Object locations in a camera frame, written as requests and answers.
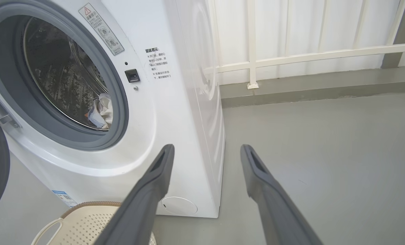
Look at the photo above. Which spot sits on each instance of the cream perforated laundry basket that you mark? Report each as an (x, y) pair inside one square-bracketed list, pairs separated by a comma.
[(83, 224)]

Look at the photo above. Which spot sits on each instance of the printed notice text label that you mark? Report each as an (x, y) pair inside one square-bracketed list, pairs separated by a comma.
[(158, 63)]

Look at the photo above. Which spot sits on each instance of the round drain filter cover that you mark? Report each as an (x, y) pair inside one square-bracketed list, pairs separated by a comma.
[(179, 206)]

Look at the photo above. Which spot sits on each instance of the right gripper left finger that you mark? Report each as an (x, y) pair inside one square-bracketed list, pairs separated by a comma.
[(144, 204)]

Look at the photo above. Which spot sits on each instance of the grey warning sticker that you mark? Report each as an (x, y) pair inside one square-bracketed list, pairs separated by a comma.
[(102, 29)]

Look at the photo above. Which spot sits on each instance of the blue garment with bear face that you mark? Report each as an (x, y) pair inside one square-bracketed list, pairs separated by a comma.
[(102, 110)]

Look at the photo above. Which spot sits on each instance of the grey post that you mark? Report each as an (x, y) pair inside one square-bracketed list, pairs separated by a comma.
[(401, 30)]

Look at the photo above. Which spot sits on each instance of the white metal railing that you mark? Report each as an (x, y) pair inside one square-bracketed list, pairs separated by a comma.
[(251, 41)]

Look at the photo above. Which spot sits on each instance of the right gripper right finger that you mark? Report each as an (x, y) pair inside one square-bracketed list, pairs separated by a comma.
[(273, 211)]

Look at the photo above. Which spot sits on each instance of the black door latch socket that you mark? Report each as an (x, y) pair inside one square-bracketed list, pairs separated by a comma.
[(132, 75)]

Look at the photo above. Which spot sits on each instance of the metal door hinge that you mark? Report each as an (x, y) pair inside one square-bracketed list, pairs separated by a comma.
[(3, 120)]

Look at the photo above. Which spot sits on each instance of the white front-load washing machine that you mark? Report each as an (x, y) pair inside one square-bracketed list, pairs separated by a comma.
[(161, 119)]

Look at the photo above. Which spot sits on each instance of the blue energy label sticker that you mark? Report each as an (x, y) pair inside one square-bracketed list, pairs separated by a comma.
[(64, 198)]

